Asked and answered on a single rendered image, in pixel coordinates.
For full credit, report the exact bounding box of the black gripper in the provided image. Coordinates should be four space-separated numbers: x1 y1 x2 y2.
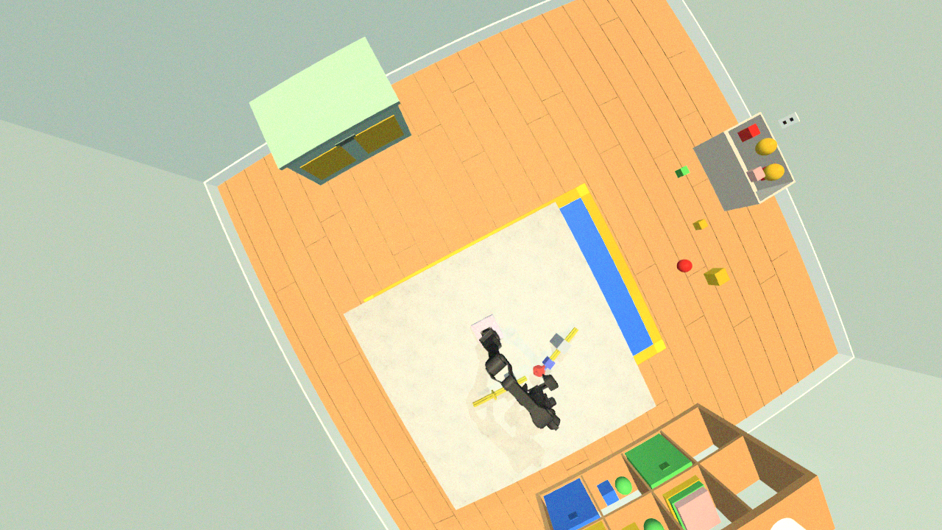
522 373 559 398

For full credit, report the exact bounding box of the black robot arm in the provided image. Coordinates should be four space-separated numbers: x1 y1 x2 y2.
479 326 561 431

